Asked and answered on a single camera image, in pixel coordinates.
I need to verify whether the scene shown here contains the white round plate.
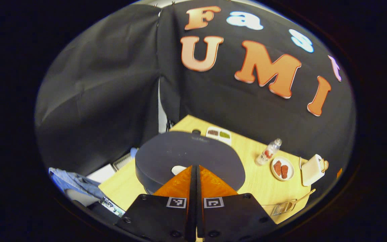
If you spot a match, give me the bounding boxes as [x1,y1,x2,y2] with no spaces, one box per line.
[271,156,295,181]

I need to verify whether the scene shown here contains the white toaster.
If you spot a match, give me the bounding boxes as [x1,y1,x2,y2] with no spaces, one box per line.
[300,154,329,187]

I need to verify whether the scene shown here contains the black backdrop cloth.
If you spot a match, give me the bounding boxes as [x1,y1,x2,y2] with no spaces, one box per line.
[34,0,357,189]

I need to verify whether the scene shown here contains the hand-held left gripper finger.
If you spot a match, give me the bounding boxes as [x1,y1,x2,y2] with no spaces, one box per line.
[115,165,197,242]
[196,165,278,242]

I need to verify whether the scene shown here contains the blue denim trousers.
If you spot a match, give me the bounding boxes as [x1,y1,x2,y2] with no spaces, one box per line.
[48,167,106,199]

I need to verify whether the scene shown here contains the white divided bean dish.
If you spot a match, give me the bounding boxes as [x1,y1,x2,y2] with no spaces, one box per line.
[206,126,232,146]

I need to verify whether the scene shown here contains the metal wire chopstick holder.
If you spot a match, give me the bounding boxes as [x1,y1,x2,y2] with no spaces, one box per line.
[271,198,298,216]

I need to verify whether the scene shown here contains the grey slatted grille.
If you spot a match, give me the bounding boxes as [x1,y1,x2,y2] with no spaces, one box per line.
[112,153,134,171]

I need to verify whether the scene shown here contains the clear plastic bottle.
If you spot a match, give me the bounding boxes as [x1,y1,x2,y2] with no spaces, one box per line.
[255,138,283,166]

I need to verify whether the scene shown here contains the white box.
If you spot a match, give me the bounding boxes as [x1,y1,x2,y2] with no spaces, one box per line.
[87,164,116,184]

